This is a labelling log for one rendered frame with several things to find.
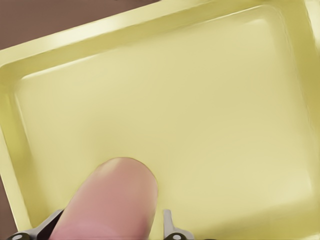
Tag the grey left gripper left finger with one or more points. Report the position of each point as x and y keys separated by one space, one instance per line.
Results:
x=46 y=225

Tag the pale yellow rectangular tray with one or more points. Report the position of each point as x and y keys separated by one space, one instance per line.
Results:
x=190 y=105

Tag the pink rounded oblong object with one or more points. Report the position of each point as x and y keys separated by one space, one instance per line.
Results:
x=110 y=200

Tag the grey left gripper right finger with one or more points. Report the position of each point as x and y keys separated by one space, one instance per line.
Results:
x=172 y=228

